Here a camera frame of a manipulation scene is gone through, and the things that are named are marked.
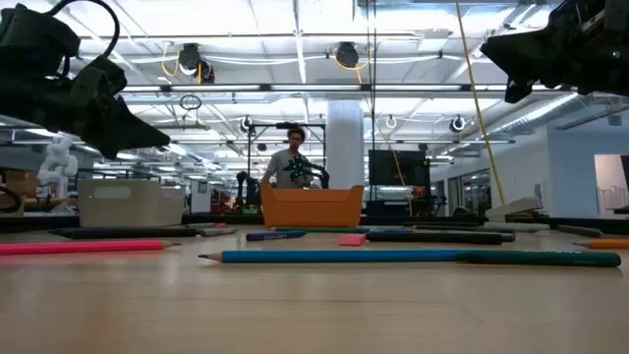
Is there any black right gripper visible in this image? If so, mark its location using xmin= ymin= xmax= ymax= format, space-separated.
xmin=480 ymin=0 xmax=629 ymax=103

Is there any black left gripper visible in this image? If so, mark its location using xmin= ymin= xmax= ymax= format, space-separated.
xmin=0 ymin=73 xmax=172 ymax=159

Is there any black pencil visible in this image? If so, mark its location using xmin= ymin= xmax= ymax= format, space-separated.
xmin=47 ymin=226 xmax=199 ymax=241

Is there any pink pencil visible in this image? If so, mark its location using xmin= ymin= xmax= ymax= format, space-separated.
xmin=0 ymin=239 xmax=182 ymax=257

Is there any dark blue marker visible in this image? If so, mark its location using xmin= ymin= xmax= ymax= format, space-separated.
xmin=245 ymin=230 xmax=308 ymax=243

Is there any black pen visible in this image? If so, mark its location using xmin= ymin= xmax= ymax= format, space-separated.
xmin=414 ymin=224 xmax=516 ymax=234
xmin=366 ymin=230 xmax=517 ymax=246

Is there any dark grey crayon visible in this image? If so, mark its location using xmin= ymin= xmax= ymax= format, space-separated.
xmin=557 ymin=224 xmax=604 ymax=239

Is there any blue pencil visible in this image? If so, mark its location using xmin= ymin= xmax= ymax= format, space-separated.
xmin=198 ymin=249 xmax=466 ymax=265

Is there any pink eraser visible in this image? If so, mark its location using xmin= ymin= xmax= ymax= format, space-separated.
xmin=338 ymin=233 xmax=368 ymax=248

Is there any small light grey bin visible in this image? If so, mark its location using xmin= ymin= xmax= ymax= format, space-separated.
xmin=77 ymin=178 xmax=187 ymax=229

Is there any white background cabinet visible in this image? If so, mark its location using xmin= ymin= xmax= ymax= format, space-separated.
xmin=190 ymin=179 xmax=213 ymax=214

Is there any cardboard box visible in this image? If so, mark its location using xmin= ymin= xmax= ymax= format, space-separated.
xmin=0 ymin=170 xmax=39 ymax=217

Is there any person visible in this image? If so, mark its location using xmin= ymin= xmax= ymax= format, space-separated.
xmin=258 ymin=126 xmax=320 ymax=191

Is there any orange plastic bin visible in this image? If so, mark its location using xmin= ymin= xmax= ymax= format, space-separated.
xmin=259 ymin=184 xmax=366 ymax=229

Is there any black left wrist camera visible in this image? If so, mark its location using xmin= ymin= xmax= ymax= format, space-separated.
xmin=73 ymin=54 xmax=128 ymax=97

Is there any yellow hanging cable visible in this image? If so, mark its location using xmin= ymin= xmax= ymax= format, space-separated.
xmin=454 ymin=0 xmax=507 ymax=207

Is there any black left wrist camera cable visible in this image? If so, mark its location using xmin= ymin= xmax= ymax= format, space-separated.
xmin=44 ymin=0 xmax=122 ymax=60

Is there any black table frame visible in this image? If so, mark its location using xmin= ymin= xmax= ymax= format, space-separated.
xmin=0 ymin=211 xmax=629 ymax=235

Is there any black ceiling light rail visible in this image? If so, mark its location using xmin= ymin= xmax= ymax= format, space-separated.
xmin=120 ymin=83 xmax=564 ymax=97

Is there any black hanging cable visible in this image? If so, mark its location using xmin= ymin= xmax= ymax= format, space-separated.
xmin=365 ymin=0 xmax=378 ymax=151

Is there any black background rig frame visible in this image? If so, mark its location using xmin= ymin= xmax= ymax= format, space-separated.
xmin=247 ymin=121 xmax=327 ymax=191

